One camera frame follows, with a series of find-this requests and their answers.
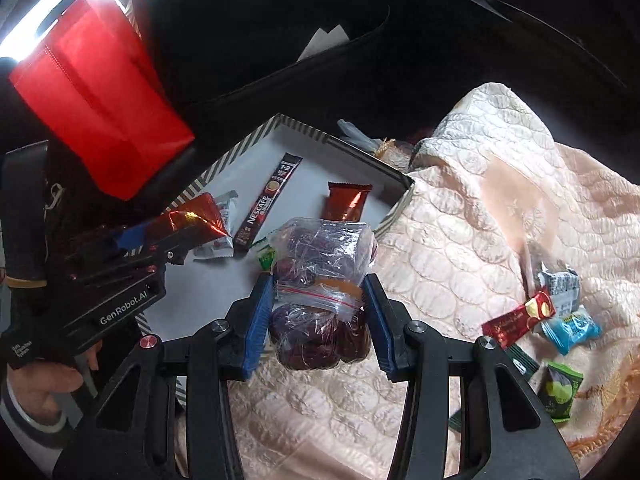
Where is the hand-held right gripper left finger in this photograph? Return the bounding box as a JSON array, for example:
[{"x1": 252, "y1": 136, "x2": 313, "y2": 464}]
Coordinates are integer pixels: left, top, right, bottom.
[{"x1": 52, "y1": 275, "x2": 276, "y2": 480}]

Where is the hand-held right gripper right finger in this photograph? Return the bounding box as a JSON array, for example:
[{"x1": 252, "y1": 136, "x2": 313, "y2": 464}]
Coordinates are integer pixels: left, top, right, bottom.
[{"x1": 361, "y1": 273, "x2": 583, "y2": 480}]

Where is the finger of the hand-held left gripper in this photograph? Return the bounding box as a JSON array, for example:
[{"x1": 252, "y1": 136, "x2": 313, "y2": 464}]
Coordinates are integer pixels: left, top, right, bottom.
[
  {"x1": 75, "y1": 217, "x2": 201, "y2": 256},
  {"x1": 75, "y1": 245, "x2": 186, "y2": 281}
]

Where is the shiny red foil wrapper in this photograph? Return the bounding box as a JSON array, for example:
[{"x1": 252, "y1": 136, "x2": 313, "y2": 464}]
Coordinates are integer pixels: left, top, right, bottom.
[{"x1": 145, "y1": 192, "x2": 233, "y2": 243}]

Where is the small green candy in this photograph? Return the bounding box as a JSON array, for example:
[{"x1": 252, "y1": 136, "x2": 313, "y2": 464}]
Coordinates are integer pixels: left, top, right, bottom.
[{"x1": 250, "y1": 237, "x2": 278, "y2": 273}]

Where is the clear bag of red dates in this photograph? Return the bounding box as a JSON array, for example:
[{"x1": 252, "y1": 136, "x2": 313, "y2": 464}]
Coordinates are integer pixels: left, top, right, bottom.
[{"x1": 267, "y1": 216, "x2": 378, "y2": 371}]

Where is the dark red coffee stick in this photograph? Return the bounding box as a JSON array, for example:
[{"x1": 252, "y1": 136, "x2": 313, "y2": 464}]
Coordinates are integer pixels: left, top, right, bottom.
[{"x1": 232, "y1": 152, "x2": 304, "y2": 252}]

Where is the orange-red chocolate bar wrapper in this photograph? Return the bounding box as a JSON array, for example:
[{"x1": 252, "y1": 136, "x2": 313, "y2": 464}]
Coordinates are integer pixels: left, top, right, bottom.
[{"x1": 320, "y1": 181, "x2": 373, "y2": 223}]

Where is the striped cardboard box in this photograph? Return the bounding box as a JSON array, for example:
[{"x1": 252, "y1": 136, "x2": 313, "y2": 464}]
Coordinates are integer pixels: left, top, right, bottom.
[{"x1": 137, "y1": 113, "x2": 416, "y2": 411}]

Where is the pale blue snack packet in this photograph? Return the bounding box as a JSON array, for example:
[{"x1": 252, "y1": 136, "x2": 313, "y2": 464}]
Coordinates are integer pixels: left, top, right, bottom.
[{"x1": 532, "y1": 257, "x2": 581, "y2": 311}]

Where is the person's left forearm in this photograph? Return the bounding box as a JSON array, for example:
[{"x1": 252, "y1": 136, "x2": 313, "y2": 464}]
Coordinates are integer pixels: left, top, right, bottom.
[{"x1": 0, "y1": 380, "x2": 86, "y2": 466}]

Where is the person's left hand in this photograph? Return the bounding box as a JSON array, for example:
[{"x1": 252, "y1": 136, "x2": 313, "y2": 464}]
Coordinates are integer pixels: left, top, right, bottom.
[{"x1": 10, "y1": 342, "x2": 103, "y2": 418}]

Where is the peach quilted fringed blanket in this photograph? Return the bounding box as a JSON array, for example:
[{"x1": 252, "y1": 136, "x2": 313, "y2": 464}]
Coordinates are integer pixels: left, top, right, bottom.
[{"x1": 175, "y1": 82, "x2": 640, "y2": 480}]

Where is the red non-woven bag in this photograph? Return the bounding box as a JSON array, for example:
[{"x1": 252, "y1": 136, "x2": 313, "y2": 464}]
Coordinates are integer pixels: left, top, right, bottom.
[{"x1": 7, "y1": 0, "x2": 196, "y2": 202}]

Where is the red gold-trimmed snack packet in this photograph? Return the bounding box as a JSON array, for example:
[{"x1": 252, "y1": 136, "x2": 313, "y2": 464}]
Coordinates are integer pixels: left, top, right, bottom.
[{"x1": 481, "y1": 290, "x2": 557, "y2": 351}]

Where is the clear plastic bag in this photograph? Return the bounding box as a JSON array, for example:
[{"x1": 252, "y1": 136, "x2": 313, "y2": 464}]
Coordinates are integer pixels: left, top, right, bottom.
[{"x1": 336, "y1": 119, "x2": 381, "y2": 153}]

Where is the cyan snack packet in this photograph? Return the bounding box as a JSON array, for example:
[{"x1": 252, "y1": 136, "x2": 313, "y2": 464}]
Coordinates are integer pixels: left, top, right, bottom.
[{"x1": 540, "y1": 305, "x2": 602, "y2": 356}]

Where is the green lime-print snack packet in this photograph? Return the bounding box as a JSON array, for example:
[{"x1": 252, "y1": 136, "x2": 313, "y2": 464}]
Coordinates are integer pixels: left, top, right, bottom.
[{"x1": 537, "y1": 361, "x2": 586, "y2": 423}]

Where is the black front car seat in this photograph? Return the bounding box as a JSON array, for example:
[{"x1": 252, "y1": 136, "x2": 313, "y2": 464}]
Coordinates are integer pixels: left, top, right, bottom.
[{"x1": 120, "y1": 0, "x2": 501, "y2": 131}]

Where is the white paper in seat pocket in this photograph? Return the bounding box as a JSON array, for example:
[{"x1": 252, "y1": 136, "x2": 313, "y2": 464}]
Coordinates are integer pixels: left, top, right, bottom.
[{"x1": 297, "y1": 22, "x2": 351, "y2": 63}]

